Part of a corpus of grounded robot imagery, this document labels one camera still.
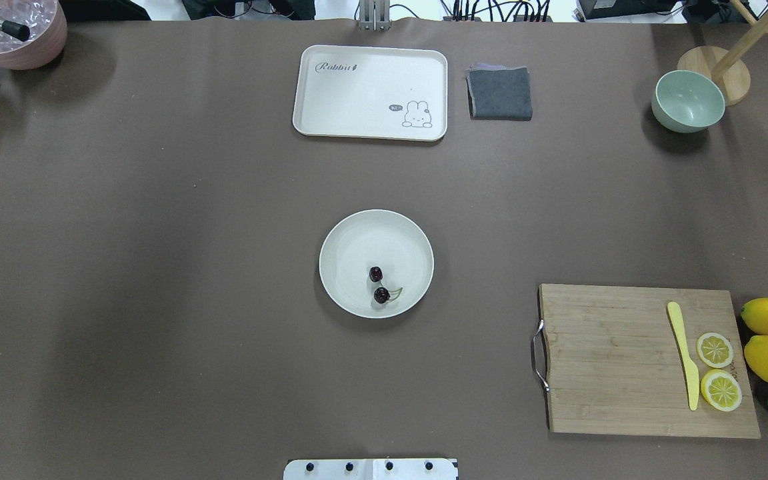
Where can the dark red cherries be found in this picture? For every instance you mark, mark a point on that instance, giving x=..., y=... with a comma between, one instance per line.
x=381, y=293

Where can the white rabbit tray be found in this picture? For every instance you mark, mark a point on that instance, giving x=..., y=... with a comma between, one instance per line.
x=372, y=93

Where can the white round plate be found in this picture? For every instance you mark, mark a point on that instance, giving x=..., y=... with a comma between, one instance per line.
x=376, y=237

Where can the grey folded cloth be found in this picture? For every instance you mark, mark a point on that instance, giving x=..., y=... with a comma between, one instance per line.
x=499, y=92

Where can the wooden cutting board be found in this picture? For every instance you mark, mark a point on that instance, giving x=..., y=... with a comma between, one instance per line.
x=614, y=368

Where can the yellow plastic knife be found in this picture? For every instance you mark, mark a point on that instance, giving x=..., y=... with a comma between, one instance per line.
x=690, y=369

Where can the green bowl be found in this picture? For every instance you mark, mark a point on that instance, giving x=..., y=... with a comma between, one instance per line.
x=684, y=101

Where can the lemon slice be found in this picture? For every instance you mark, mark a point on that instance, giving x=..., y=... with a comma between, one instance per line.
x=715, y=350
x=721, y=390

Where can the wooden cup stand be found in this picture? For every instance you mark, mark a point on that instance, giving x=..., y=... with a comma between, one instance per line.
x=725, y=68

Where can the pink bowl with ice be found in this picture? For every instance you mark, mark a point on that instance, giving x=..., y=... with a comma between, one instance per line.
x=32, y=33

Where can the aluminium frame post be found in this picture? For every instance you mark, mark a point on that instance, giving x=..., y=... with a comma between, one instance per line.
x=374, y=15

